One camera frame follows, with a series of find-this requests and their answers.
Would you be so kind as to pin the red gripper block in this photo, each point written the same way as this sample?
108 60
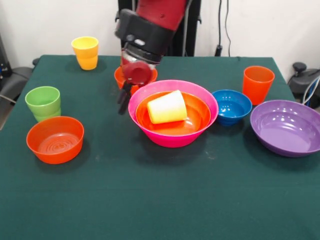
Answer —
137 73

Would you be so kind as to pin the yellow plastic cup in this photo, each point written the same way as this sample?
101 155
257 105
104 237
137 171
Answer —
167 110
86 55

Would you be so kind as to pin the large pink plastic bowl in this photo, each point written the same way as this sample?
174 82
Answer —
172 141

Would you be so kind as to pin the large orange plastic bowl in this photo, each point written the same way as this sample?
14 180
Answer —
197 117

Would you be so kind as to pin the blue plastic bowl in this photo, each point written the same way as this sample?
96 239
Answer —
232 110

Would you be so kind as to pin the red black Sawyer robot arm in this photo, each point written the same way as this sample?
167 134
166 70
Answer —
150 25

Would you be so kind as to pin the small orange plastic bowl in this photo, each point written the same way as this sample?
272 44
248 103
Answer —
55 150
118 77

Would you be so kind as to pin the green plastic cup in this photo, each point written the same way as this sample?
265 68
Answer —
43 102

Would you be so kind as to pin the black column stand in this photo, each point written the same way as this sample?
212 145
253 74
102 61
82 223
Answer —
192 30

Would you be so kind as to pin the dark green table cloth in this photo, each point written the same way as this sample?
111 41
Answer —
150 200

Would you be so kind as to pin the black chair base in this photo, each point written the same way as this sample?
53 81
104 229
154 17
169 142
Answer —
17 77
302 75

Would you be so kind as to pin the orange plastic cup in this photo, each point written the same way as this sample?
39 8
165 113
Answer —
257 85

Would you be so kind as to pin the purple plastic bowl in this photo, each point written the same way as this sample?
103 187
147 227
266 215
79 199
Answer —
287 130

